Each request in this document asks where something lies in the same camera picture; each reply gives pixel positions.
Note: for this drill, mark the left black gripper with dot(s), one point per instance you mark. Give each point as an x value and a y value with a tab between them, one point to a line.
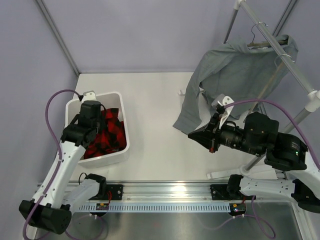
102	120

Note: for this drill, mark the white plastic basket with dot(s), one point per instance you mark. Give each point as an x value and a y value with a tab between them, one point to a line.
110	100

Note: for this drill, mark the hanger of grey shirt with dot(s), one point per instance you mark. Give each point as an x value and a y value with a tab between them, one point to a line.
264	44

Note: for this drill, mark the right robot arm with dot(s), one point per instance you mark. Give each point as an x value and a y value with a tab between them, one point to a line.
284	152

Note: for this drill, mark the hanger of plaid shirt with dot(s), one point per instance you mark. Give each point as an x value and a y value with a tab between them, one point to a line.
265	74

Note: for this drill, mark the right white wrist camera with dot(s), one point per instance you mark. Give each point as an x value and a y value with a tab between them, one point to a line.
220	104

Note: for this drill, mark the metal clothes rack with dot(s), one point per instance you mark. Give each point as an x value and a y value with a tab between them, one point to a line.
314	95

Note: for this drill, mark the white slotted cable duct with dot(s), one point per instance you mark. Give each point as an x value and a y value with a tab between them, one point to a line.
165	207

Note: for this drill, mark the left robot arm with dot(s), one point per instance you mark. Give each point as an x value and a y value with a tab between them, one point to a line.
50	209

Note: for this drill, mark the grey shirt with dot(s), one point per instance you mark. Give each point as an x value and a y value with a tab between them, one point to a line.
222	70

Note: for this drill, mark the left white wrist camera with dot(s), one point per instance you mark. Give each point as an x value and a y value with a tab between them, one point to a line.
88	96

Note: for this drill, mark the red black plaid shirt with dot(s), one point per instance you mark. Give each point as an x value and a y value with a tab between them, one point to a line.
112	138

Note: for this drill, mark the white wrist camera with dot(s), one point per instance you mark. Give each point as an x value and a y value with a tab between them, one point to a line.
88	96
220	104

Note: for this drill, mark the aluminium mounting rail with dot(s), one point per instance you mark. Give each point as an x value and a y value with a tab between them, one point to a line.
165	191

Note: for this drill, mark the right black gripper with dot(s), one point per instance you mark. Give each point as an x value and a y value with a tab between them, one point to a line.
205	136

